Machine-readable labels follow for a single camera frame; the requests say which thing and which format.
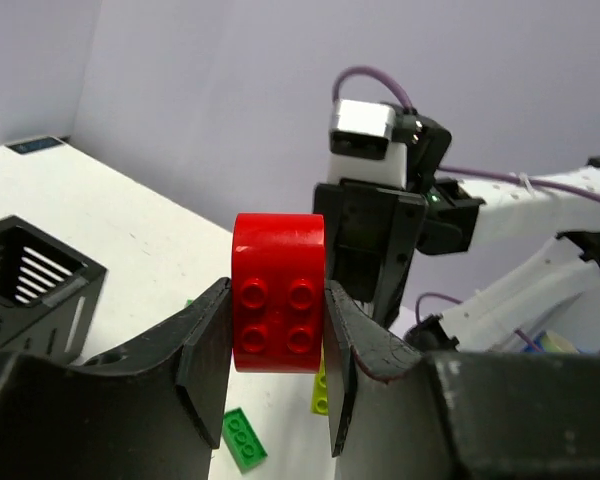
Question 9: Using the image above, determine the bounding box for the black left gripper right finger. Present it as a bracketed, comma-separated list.
[324, 282, 600, 479]

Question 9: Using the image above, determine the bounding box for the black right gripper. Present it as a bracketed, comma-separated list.
[313, 117, 484, 328]

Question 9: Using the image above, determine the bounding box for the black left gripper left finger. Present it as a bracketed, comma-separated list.
[0, 278, 232, 480]

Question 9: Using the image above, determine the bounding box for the red arch lego brick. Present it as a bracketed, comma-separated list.
[231, 213, 326, 373]

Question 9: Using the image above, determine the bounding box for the lime lego by black container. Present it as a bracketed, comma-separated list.
[311, 360, 328, 416]

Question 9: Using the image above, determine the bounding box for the green long lego brick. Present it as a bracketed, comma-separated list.
[222, 408, 268, 474]

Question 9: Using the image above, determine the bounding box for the black two-compartment container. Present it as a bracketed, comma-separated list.
[0, 216, 107, 364]

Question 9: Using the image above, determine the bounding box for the blue label sticker right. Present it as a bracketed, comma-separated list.
[5, 136, 66, 155]

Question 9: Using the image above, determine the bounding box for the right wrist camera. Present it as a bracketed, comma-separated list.
[327, 99, 407, 190]

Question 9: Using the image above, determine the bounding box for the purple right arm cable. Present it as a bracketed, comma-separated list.
[332, 65, 600, 354]

